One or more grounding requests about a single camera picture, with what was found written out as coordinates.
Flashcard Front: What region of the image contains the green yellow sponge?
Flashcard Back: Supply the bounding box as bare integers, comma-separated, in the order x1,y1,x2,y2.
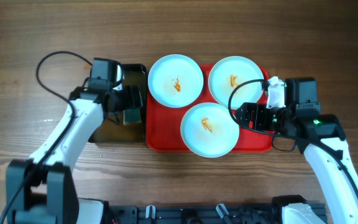
124,109,142,125

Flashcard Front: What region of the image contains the light blue plate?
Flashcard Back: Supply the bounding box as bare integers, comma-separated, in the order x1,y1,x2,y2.
208,56,264,110
147,54,204,108
180,103,240,158

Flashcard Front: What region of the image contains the light blue plate bottom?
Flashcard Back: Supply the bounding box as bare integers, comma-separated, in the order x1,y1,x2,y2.
180,103,240,158

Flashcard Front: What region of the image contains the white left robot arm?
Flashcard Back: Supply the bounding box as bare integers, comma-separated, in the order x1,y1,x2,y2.
0,58,146,223

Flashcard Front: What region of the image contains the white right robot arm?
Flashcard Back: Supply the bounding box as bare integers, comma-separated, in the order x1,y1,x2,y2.
229,77,358,223

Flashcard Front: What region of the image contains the black water tray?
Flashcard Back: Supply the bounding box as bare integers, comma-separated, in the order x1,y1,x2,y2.
89,63,147,144

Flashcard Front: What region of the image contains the red serving tray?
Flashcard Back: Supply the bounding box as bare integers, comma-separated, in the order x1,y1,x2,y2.
145,65,272,153

